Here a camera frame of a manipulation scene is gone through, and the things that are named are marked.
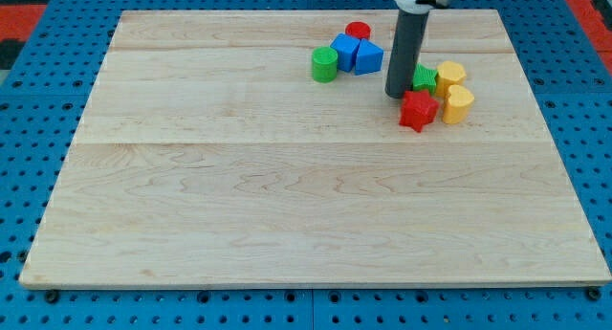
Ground green star block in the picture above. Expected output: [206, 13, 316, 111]
[412, 63, 438, 96]

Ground red star block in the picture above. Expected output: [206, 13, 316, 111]
[399, 90, 439, 133]

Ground blue triangle block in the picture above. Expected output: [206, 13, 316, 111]
[355, 39, 384, 76]

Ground yellow hexagon block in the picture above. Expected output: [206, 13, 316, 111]
[434, 60, 467, 98]

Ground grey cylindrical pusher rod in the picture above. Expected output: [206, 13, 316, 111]
[385, 10, 428, 99]

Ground yellow heart block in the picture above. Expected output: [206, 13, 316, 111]
[442, 85, 475, 124]

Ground blue cube block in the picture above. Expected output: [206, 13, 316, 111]
[330, 33, 361, 73]

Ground light wooden board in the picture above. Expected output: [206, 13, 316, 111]
[19, 10, 611, 290]

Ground red cylinder block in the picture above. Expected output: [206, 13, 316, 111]
[344, 21, 371, 40]

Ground green cylinder block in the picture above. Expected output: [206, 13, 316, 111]
[311, 46, 339, 83]

